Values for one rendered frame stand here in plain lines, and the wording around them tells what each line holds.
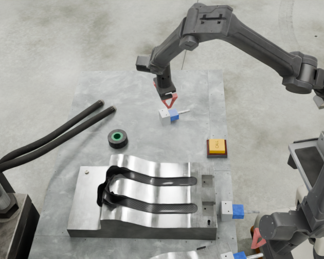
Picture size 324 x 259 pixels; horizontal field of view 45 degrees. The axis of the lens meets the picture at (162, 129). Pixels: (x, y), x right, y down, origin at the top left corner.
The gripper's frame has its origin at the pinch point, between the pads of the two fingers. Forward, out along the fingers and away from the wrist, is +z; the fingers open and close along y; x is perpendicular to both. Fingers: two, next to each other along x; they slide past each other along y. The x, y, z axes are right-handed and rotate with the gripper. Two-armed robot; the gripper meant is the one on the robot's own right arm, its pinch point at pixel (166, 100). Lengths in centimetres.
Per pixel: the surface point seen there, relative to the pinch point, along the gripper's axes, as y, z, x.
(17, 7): -274, 84, -75
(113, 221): 46, 1, -33
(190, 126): 6.1, 12.8, 7.7
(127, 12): -222, 87, 27
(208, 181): 38.5, 7.2, 2.6
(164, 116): 1.6, 7.1, -1.9
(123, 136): 4.5, 8.7, -20.6
